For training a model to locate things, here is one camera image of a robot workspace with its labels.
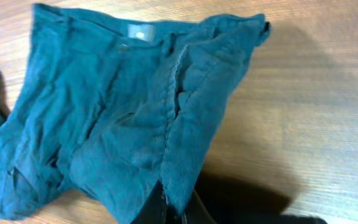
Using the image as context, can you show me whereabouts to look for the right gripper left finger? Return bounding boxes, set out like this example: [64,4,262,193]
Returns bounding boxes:
[131,180,167,224]

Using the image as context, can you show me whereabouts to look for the dark blue shorts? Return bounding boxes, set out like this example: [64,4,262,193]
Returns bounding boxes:
[0,4,270,223]

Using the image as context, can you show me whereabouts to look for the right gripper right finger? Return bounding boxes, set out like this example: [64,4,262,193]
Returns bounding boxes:
[183,190,217,224]

